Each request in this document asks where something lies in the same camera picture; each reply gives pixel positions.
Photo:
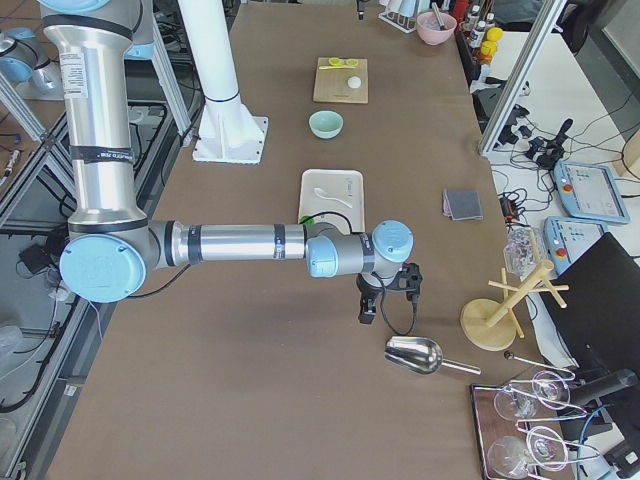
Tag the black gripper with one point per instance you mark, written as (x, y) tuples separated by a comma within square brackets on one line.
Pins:
[(367, 289)]

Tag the white ceramic spoon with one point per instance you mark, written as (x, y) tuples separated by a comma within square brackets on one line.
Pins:
[(322, 194)]

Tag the white steamed bun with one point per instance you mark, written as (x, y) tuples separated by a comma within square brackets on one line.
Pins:
[(354, 82)]

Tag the mint green bowl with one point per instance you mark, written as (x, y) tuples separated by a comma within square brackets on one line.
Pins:
[(325, 124)]

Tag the pink bowl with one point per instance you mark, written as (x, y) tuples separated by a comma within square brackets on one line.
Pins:
[(429, 30)]

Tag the metal scoop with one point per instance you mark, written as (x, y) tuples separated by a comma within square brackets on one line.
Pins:
[(422, 355)]

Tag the green lime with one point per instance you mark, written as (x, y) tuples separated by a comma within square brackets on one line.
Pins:
[(306, 219)]

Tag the white rectangular tray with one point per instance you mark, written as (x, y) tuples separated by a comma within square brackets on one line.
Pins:
[(335, 196)]

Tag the wooden mug tree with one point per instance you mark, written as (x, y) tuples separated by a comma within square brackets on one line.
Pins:
[(493, 326)]

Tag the grey folded cloth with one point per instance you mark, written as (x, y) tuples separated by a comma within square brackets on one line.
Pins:
[(462, 205)]

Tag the clear glass container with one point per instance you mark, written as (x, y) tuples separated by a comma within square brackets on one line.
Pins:
[(522, 253)]

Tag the wine glass rack tray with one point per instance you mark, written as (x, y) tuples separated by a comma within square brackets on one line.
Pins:
[(517, 427)]

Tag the lower teach pendant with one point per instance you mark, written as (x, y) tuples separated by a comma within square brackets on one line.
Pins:
[(569, 238)]

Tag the teach pendant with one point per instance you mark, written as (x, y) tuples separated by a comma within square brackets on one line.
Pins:
[(589, 192), (569, 238)]

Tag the wooden cutting board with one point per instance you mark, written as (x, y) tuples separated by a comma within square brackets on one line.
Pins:
[(330, 86)]

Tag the upper teach pendant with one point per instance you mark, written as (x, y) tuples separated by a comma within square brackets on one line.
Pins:
[(589, 192)]

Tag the yellow toy fruit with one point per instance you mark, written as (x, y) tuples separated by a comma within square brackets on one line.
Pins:
[(489, 45)]

